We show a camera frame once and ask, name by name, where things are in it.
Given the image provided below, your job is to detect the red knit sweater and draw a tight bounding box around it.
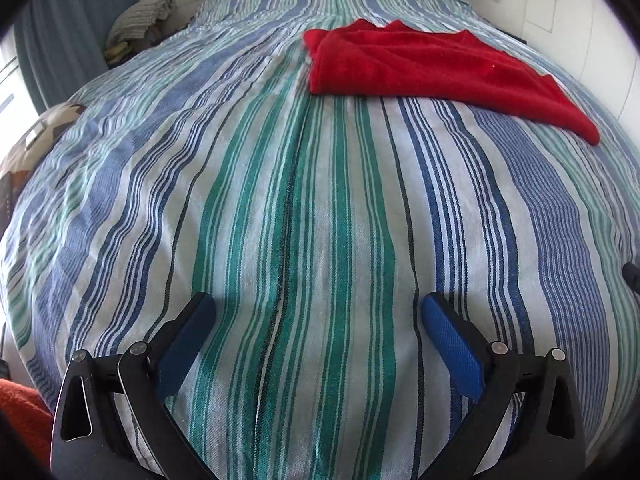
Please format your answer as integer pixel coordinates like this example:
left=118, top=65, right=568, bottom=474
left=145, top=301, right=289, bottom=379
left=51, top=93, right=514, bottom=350
left=303, top=18, right=600, bottom=146

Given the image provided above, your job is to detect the orange fleece clothing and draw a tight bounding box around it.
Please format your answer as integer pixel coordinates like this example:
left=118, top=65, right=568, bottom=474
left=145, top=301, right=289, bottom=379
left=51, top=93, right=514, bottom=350
left=0, top=379, right=53, bottom=471

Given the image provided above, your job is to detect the pile of striped clothes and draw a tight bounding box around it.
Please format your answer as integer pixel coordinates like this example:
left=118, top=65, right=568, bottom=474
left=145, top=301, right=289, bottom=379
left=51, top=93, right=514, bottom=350
left=103, top=0, right=177, bottom=68

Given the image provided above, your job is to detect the white wardrobe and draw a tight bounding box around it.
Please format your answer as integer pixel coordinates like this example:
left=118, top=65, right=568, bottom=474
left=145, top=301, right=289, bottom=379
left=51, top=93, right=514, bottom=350
left=523, top=0, right=639, bottom=136

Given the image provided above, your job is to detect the patterned beige pillow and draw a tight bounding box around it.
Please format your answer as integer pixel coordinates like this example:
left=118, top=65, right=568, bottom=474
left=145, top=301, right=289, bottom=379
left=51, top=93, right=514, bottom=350
left=1, top=102, right=86, bottom=200

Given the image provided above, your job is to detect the striped blue green bedspread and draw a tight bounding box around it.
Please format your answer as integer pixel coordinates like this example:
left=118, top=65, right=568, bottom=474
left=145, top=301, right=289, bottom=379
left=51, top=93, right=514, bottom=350
left=1, top=0, right=639, bottom=479

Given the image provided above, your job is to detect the teal window curtain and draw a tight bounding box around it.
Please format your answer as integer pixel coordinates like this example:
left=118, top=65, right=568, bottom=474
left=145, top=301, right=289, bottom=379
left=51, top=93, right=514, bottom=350
left=12, top=0, right=139, bottom=113

